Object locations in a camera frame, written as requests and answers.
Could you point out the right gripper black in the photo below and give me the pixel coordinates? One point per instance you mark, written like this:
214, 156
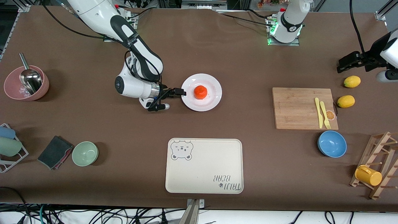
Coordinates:
165, 91

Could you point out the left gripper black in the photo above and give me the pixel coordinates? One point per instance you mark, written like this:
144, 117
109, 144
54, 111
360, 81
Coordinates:
368, 59

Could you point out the orange fruit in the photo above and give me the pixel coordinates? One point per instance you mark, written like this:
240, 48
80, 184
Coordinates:
201, 92

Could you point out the white round plate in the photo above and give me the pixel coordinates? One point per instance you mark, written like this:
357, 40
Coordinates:
211, 99

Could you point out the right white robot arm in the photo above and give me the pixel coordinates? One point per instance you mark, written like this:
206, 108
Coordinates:
93, 12

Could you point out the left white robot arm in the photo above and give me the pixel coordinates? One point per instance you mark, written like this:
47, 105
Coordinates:
289, 21

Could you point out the yellow lemon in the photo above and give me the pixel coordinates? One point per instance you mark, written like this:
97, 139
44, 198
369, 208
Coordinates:
346, 101
352, 81

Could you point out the yellow plastic fork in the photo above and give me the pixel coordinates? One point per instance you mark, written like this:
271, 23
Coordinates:
324, 112

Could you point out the orange slice tag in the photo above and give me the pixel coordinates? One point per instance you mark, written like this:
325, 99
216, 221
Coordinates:
331, 115

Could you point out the aluminium profile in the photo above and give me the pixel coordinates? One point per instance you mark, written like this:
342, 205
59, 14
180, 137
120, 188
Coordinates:
25, 6
382, 14

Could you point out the yellow plastic knife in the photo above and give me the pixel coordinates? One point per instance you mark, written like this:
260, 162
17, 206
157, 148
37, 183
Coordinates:
320, 116

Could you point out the brown table cover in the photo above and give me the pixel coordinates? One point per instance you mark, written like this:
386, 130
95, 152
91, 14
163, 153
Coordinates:
124, 124

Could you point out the beige bear print tray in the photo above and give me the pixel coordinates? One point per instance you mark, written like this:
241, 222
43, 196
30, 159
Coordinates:
205, 168

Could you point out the wooden cutting board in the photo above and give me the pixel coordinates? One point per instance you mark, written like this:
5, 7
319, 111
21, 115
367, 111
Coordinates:
289, 118

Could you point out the blue bowl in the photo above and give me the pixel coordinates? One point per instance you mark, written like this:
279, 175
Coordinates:
332, 143

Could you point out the wooden mug rack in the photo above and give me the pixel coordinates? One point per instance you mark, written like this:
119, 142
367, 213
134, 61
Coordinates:
369, 159

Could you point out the pale green bowl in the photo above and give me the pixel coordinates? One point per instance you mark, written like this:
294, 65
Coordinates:
84, 154

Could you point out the yellow mug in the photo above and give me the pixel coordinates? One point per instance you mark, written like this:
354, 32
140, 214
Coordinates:
370, 176

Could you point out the dark grey folded cloth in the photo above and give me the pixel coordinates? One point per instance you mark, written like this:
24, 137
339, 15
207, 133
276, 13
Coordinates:
53, 152

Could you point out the metal scoop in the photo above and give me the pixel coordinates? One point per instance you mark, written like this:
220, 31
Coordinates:
31, 79

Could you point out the pink bowl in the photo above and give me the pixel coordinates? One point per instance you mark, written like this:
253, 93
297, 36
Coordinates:
12, 84

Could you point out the pale blue cup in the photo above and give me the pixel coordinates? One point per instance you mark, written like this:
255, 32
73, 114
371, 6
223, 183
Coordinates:
6, 132

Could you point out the pale green cup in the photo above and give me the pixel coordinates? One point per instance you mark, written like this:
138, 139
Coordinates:
9, 146

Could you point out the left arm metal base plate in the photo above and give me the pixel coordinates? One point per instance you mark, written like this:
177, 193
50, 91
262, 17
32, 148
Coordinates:
292, 44

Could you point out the grey metal frame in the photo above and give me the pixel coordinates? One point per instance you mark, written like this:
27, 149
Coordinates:
203, 4

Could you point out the metal table edge bracket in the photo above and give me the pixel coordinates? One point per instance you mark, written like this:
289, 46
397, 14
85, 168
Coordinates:
193, 214

